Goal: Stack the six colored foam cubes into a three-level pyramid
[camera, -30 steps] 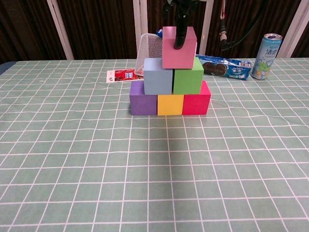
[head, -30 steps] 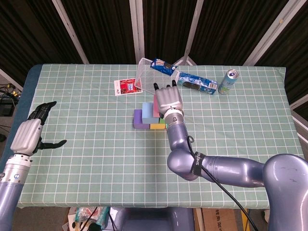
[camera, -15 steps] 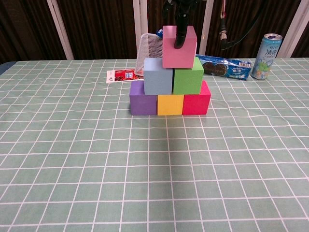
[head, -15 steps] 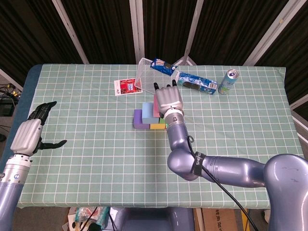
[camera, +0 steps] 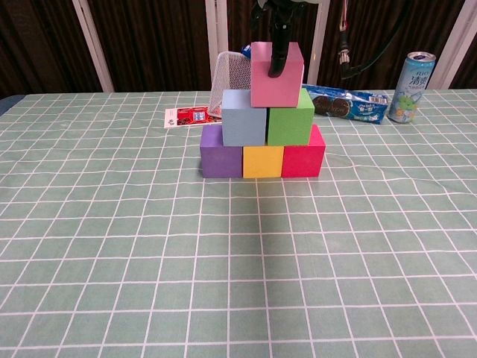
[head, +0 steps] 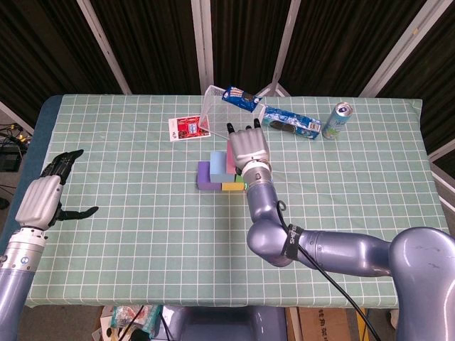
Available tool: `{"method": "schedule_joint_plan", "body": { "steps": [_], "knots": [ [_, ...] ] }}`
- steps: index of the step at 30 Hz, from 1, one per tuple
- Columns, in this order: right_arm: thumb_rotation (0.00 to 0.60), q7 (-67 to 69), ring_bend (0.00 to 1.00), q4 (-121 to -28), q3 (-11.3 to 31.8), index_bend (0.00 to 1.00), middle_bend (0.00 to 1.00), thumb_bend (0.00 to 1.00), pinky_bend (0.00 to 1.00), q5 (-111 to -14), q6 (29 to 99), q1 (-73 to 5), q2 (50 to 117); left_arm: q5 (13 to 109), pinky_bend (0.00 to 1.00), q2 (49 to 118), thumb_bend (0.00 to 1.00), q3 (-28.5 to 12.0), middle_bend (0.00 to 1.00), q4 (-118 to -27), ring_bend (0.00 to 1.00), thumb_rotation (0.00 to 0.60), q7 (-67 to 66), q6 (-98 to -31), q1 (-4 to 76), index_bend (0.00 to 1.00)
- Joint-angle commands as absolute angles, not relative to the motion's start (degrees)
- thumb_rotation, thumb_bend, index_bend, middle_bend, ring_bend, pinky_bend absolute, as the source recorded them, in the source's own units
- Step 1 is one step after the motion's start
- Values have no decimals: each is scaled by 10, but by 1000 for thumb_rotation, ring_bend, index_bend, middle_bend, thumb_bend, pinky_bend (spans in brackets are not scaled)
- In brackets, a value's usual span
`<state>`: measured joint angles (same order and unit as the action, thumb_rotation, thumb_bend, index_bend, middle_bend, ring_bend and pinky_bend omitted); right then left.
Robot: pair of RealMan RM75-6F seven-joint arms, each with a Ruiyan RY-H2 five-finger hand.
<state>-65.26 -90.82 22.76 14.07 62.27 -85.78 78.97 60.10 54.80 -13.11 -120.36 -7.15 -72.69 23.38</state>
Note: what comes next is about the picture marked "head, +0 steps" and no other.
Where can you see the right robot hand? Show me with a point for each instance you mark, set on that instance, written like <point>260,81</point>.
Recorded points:
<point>249,145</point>

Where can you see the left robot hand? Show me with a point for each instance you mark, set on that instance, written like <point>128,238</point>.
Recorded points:
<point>39,200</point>

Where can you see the light pink foam cube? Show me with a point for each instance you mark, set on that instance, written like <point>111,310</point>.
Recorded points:
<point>230,158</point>

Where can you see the green foam cube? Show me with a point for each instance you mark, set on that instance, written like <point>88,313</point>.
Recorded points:
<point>239,178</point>

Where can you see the light blue foam cube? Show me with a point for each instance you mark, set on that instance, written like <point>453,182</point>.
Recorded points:
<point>218,167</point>

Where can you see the yellow foam cube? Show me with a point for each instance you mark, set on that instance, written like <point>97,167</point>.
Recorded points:
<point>232,187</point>

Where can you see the purple foam cube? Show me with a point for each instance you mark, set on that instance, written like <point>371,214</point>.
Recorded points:
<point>203,177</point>

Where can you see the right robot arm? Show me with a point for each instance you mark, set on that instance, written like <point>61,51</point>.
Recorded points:
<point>337,248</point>

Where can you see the small blue cookie packet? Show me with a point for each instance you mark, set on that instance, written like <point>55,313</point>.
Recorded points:
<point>241,97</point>

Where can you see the long blue cookie package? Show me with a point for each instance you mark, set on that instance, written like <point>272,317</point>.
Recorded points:
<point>291,120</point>

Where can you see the red and white card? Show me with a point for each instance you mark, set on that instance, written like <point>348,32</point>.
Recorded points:
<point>185,128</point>

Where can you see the light blue drink can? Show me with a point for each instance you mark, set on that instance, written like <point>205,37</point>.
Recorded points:
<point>336,122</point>

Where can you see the green checked tablecloth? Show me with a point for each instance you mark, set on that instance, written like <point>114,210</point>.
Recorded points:
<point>177,248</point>

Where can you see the plastic bag with items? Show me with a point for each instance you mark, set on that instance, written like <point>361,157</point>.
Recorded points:
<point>124,316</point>

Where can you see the grey robot torso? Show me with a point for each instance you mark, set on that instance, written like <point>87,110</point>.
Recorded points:
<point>227,325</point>

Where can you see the brown cardboard box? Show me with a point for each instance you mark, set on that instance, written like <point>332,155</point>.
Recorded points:
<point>327,325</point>

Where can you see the white shoe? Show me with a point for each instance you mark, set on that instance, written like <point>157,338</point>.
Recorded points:
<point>394,318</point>

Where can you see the white frame post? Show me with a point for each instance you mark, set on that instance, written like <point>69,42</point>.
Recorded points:
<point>202,46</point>
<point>284,42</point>
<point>14,115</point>
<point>444,184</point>
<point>103,46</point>
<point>442,151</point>
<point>398,46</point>

